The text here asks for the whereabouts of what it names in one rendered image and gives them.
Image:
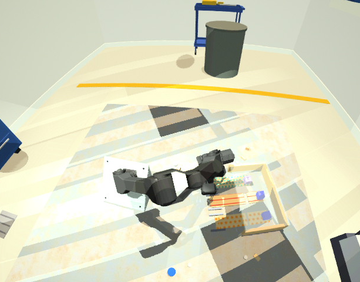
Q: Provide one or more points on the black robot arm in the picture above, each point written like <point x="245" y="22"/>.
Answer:
<point x="160" y="186"/>

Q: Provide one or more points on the yellow strip with orange dots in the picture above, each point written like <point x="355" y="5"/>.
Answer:
<point x="228" y="221"/>

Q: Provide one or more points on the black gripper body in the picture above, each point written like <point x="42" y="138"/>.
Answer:
<point x="208" y="187"/>

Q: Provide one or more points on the tan u-shaped wall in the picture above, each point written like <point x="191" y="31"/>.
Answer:
<point x="260" y="204"/>

